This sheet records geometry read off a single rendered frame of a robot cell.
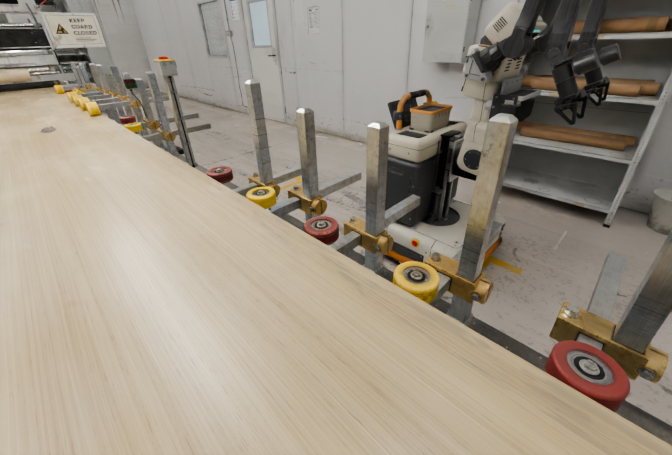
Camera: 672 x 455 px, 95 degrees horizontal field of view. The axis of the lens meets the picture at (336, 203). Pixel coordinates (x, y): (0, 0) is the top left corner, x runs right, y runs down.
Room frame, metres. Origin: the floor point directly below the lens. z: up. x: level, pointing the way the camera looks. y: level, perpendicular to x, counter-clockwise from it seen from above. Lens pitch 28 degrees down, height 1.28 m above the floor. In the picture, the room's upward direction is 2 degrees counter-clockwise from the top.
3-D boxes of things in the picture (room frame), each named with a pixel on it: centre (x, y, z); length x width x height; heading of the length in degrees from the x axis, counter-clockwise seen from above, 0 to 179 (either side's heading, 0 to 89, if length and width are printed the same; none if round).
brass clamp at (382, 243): (0.69, -0.08, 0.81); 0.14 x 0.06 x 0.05; 44
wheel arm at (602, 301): (0.38, -0.45, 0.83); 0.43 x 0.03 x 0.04; 134
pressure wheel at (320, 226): (0.60, 0.04, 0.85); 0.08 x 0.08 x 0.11
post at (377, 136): (0.67, -0.10, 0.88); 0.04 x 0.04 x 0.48; 44
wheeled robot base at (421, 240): (1.68, -0.63, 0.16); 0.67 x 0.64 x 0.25; 43
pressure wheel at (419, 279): (0.42, -0.14, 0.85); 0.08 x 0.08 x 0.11
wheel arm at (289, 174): (1.10, 0.24, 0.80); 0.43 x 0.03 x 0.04; 134
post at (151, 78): (1.75, 0.95, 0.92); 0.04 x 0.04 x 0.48; 44
